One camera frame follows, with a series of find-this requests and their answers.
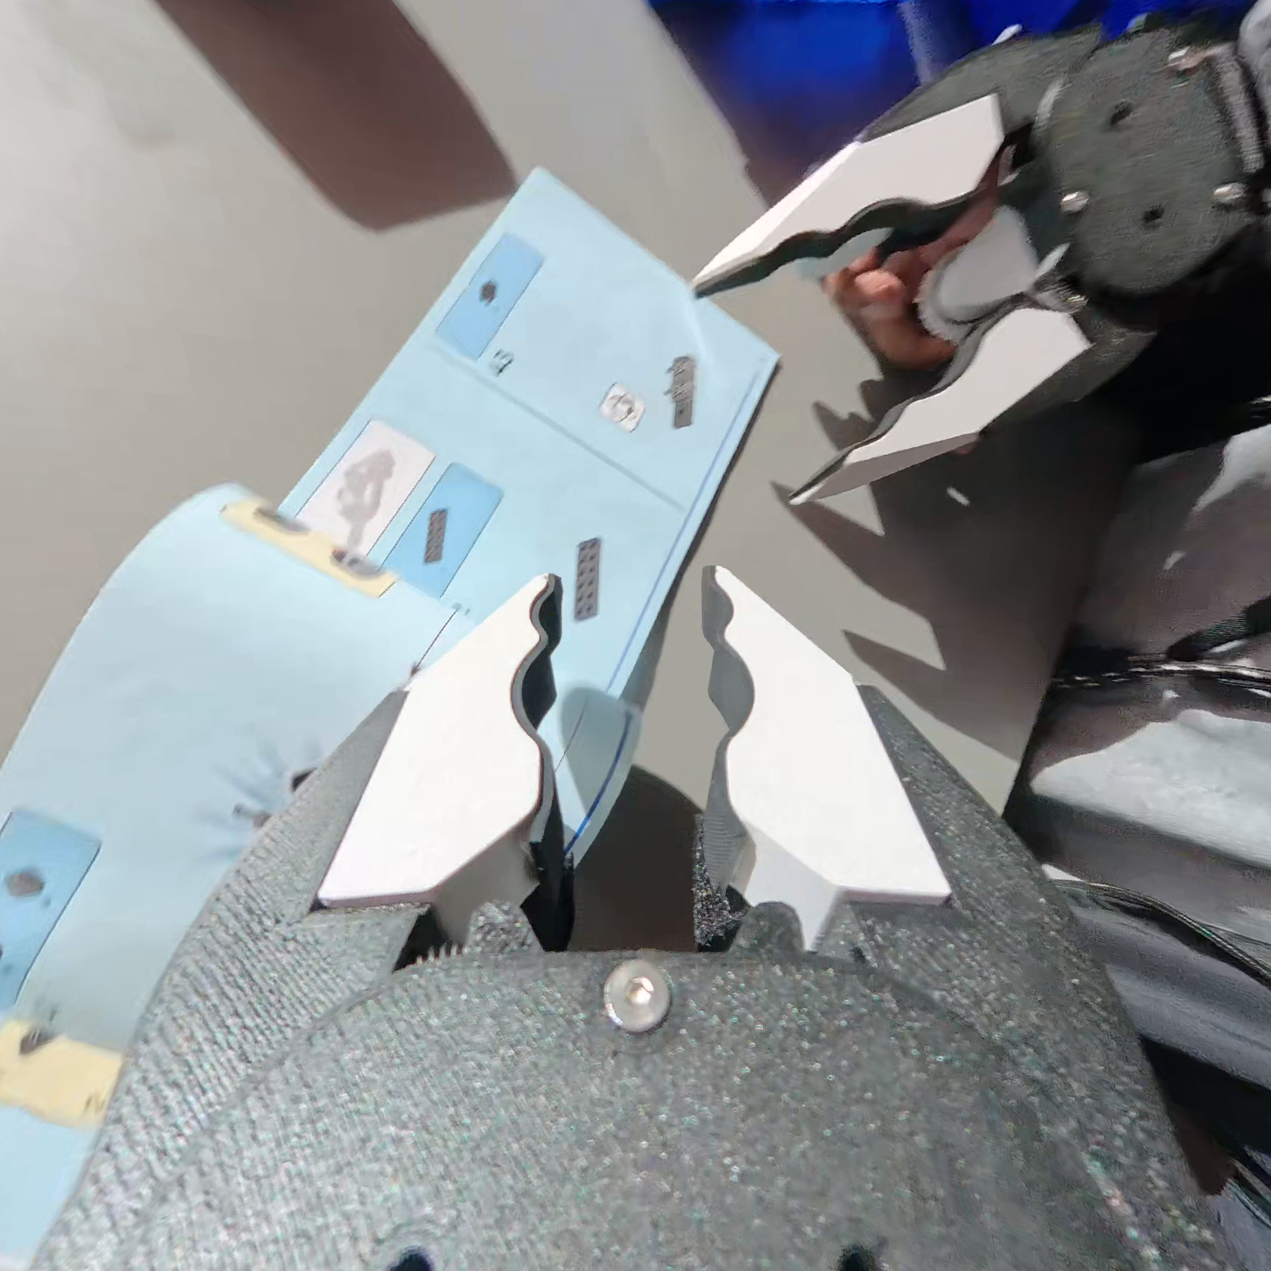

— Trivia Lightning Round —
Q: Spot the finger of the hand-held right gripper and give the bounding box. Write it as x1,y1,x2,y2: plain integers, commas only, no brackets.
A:
693,92,1013,301
787,310,1096,508

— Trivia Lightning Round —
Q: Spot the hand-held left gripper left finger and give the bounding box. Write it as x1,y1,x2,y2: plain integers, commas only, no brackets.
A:
317,573,560,947

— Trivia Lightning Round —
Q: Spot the person's right hand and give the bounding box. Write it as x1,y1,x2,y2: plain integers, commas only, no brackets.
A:
822,233,970,371

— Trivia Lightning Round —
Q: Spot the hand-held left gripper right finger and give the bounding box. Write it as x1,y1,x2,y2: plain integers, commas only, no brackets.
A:
699,566,955,955

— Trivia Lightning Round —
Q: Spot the light blue instruction booklet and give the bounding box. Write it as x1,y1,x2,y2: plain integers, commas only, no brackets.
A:
0,166,781,1271

